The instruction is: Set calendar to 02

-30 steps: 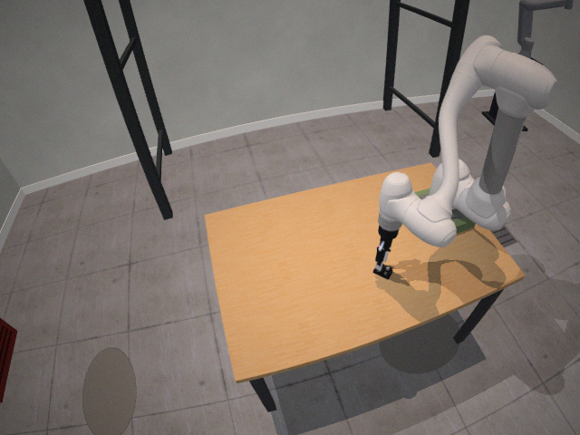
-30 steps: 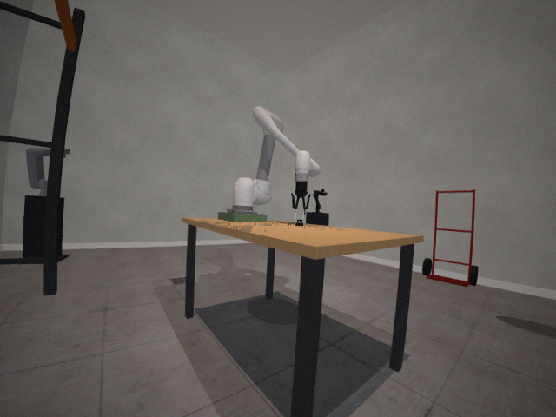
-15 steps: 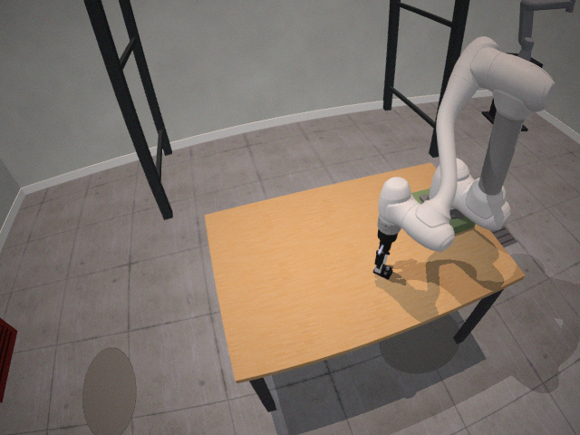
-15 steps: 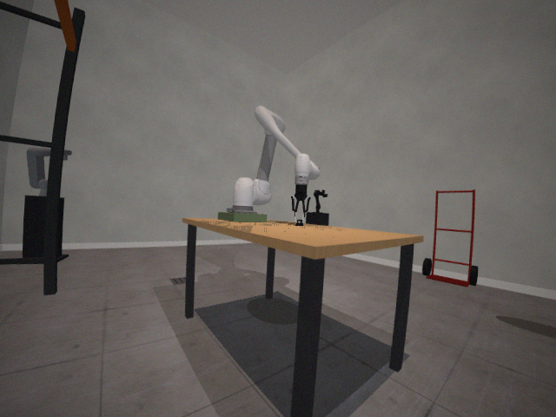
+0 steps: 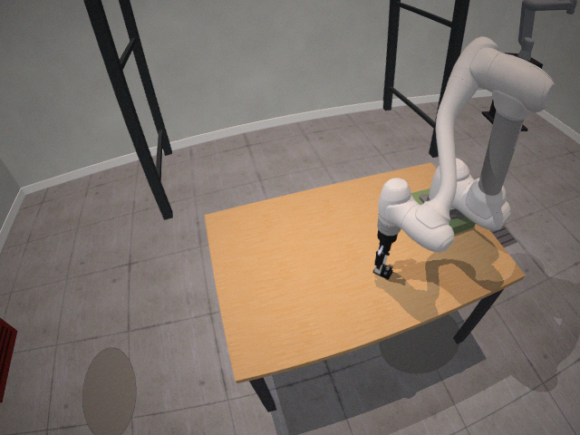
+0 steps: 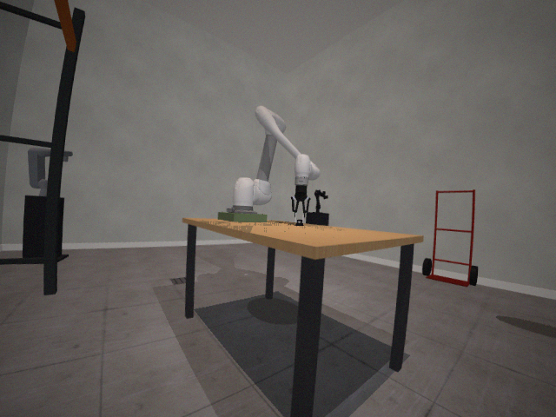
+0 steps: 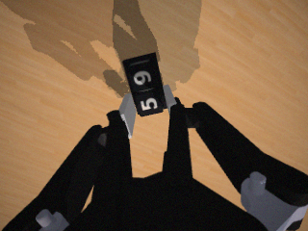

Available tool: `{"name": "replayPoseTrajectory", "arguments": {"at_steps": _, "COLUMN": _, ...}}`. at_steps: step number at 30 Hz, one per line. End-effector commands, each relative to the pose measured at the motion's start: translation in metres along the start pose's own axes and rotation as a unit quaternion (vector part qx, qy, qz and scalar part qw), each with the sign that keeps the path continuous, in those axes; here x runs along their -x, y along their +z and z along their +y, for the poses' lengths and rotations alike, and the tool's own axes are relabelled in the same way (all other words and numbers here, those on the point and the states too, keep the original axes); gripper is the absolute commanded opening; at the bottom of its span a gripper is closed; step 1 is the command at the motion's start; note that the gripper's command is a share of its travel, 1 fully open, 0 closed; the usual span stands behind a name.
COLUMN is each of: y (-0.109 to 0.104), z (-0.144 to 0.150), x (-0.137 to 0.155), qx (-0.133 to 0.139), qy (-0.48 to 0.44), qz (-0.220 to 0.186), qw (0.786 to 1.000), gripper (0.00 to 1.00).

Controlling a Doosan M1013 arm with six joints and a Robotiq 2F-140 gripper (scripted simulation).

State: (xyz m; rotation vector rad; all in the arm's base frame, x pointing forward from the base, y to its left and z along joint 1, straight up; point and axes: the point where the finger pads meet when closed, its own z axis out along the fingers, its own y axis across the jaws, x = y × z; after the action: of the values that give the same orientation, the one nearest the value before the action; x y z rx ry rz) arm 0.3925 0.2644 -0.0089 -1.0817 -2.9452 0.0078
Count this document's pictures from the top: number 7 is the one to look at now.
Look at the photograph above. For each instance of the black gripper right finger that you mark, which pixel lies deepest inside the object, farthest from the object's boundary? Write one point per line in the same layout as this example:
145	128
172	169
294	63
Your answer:
272	191

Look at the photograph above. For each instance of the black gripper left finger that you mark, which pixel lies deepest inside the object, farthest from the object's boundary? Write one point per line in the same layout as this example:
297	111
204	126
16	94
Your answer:
64	196

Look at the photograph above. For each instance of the black cube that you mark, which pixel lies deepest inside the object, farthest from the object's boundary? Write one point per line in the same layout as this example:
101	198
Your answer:
149	102
142	75

